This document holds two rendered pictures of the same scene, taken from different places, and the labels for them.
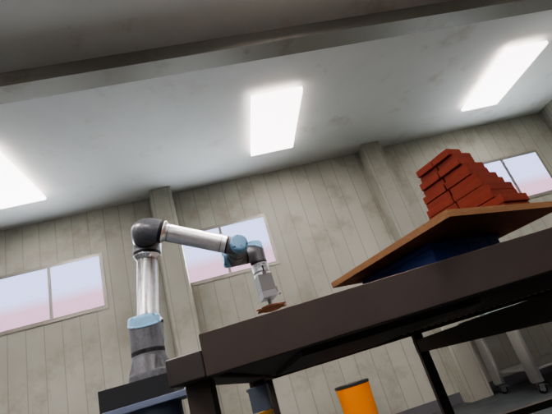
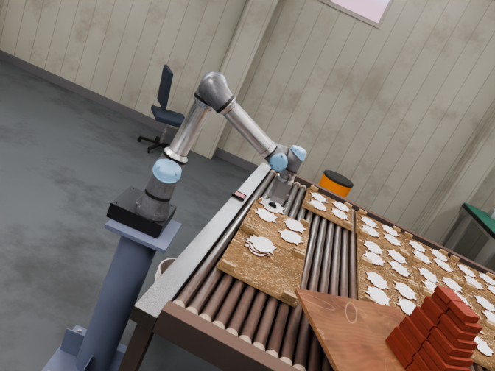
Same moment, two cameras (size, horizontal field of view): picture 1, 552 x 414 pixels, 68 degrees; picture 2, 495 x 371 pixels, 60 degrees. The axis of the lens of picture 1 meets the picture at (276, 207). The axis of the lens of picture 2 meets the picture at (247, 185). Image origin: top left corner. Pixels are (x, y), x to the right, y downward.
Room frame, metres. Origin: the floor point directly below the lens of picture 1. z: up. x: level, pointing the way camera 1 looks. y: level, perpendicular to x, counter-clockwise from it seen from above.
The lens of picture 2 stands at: (-0.11, 0.02, 1.83)
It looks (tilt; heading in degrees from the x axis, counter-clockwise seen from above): 20 degrees down; 8
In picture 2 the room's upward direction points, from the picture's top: 25 degrees clockwise
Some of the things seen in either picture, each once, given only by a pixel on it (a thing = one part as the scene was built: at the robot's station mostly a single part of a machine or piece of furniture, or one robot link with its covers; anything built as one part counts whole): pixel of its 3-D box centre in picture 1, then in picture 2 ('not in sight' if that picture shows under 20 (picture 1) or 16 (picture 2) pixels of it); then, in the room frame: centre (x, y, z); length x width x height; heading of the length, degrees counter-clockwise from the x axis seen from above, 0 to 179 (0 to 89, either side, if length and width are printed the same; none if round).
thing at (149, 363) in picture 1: (149, 365); (155, 201); (1.48, 0.59, 0.99); 0.15 x 0.15 x 0.10
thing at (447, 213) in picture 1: (441, 246); (381, 349); (1.24, -0.44, 1.03); 0.50 x 0.50 x 0.02; 33
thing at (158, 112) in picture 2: not in sight; (169, 113); (4.58, 1.90, 0.48); 0.55 x 0.53 x 0.95; 108
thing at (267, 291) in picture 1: (268, 285); (282, 189); (1.79, 0.14, 1.20); 0.10 x 0.09 x 0.16; 110
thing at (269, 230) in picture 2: not in sight; (277, 227); (1.99, 0.08, 0.93); 0.41 x 0.35 x 0.02; 4
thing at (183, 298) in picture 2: not in sight; (242, 215); (1.99, 0.28, 0.90); 1.95 x 0.05 x 0.05; 3
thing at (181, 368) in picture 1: (247, 374); (230, 211); (1.99, 0.35, 0.88); 2.08 x 0.08 x 0.06; 3
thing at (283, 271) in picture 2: not in sight; (264, 263); (1.58, 0.05, 0.93); 0.41 x 0.35 x 0.02; 4
